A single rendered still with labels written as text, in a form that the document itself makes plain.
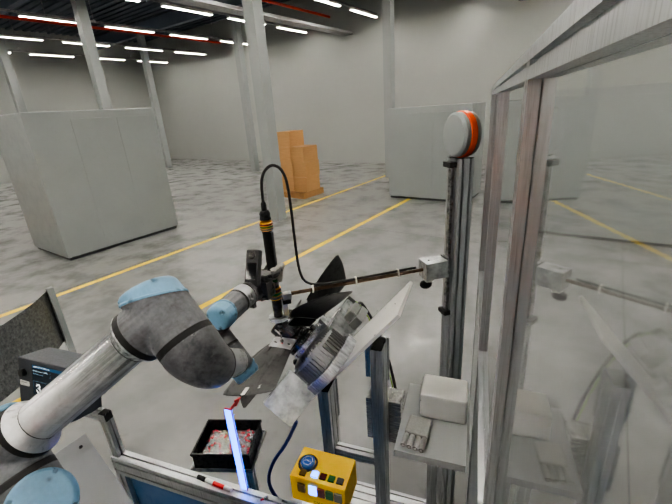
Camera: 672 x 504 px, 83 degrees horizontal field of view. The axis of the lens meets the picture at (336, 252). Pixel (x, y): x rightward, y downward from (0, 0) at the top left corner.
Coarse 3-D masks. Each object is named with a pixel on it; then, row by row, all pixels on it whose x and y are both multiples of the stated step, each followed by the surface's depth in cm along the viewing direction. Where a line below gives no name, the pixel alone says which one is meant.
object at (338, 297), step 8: (328, 296) 124; (336, 296) 128; (344, 296) 130; (304, 304) 120; (312, 304) 127; (320, 304) 130; (328, 304) 133; (336, 304) 135; (296, 312) 133; (304, 312) 135; (312, 312) 137; (320, 312) 138
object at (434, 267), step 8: (432, 256) 151; (440, 256) 150; (424, 264) 146; (432, 264) 144; (440, 264) 145; (448, 264) 148; (424, 272) 147; (432, 272) 145; (440, 272) 146; (448, 272) 149
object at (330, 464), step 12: (300, 456) 108; (324, 456) 108; (336, 456) 107; (300, 468) 104; (312, 468) 104; (324, 468) 104; (336, 468) 104; (348, 468) 103; (300, 480) 102; (312, 480) 101; (336, 480) 100; (348, 480) 100; (300, 492) 104; (336, 492) 99; (348, 492) 101
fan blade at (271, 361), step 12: (264, 348) 140; (276, 348) 138; (264, 360) 133; (276, 360) 132; (264, 372) 127; (276, 372) 126; (240, 384) 126; (252, 384) 124; (264, 384) 121; (276, 384) 120
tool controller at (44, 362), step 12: (48, 348) 141; (24, 360) 131; (36, 360) 130; (48, 360) 130; (60, 360) 130; (72, 360) 130; (24, 372) 131; (36, 372) 129; (48, 372) 127; (60, 372) 125; (24, 384) 132; (24, 396) 133; (96, 408) 134
